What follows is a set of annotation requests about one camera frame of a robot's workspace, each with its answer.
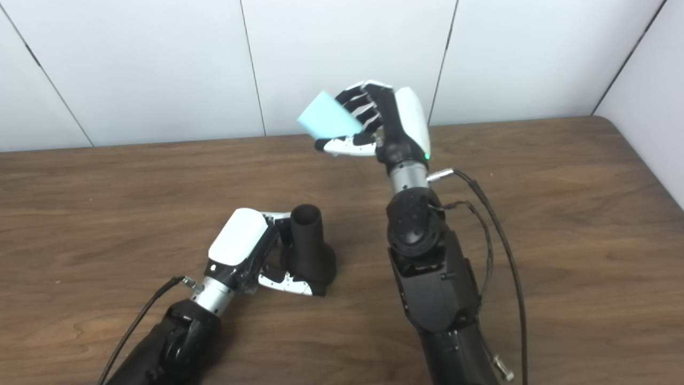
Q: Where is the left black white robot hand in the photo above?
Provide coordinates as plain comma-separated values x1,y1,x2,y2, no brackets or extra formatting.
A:
205,208,328,297

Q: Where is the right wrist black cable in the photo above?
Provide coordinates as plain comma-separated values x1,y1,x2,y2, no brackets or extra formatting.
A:
427,168,530,385

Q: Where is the light-blue hose piece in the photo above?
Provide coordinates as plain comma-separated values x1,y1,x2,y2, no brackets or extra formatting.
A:
297,90,364,157

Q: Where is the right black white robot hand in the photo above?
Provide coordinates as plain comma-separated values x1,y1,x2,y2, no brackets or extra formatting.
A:
314,80,432,166

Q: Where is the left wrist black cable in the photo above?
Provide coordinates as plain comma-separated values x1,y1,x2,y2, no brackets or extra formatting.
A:
96,275,204,385

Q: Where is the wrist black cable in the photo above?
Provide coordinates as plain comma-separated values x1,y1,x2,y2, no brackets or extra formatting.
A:
96,275,204,385
427,168,530,385

